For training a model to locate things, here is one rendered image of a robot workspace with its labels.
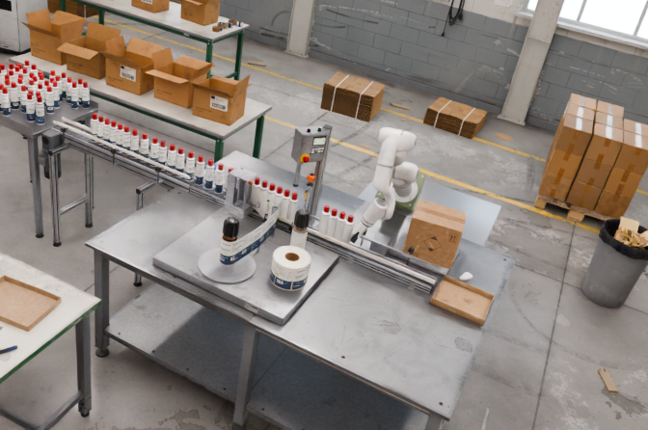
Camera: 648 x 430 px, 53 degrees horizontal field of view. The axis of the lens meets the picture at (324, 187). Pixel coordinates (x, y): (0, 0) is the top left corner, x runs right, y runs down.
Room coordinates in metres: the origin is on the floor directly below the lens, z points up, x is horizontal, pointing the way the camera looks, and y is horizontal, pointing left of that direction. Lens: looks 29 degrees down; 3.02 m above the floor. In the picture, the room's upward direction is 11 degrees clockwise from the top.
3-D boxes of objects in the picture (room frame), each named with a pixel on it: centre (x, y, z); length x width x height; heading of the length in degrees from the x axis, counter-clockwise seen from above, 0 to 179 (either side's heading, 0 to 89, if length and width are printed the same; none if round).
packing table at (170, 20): (7.52, 2.39, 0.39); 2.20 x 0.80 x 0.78; 71
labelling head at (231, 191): (3.35, 0.48, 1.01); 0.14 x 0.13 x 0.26; 69
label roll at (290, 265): (2.77, 0.10, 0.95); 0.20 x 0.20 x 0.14
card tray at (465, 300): (2.92, -0.87, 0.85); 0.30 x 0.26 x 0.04; 69
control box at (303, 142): (3.40, 0.13, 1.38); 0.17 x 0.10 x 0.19; 124
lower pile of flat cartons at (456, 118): (7.56, -1.44, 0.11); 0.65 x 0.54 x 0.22; 68
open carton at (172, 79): (5.06, 1.33, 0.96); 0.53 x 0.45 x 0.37; 162
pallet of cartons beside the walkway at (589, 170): (6.23, -2.67, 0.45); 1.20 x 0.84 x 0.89; 162
